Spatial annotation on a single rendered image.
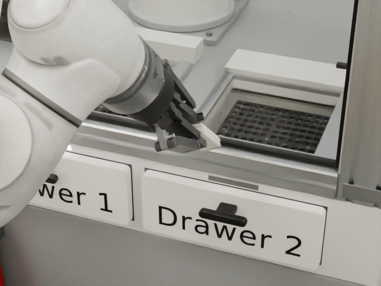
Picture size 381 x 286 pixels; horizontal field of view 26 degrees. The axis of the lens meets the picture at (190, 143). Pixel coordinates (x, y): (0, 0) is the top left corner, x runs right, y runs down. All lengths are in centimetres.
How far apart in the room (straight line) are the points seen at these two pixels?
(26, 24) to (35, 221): 70
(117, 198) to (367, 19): 51
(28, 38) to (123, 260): 68
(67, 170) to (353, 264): 48
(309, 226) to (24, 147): 54
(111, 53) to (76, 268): 71
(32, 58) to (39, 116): 6
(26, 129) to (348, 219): 57
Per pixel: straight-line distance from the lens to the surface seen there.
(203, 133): 114
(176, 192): 128
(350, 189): 121
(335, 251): 128
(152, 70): 95
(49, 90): 86
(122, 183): 132
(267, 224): 126
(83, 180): 135
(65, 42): 83
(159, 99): 99
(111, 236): 142
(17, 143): 83
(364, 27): 108
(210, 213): 124
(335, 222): 125
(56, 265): 153
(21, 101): 86
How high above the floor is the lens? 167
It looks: 33 degrees down
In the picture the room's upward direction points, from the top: straight up
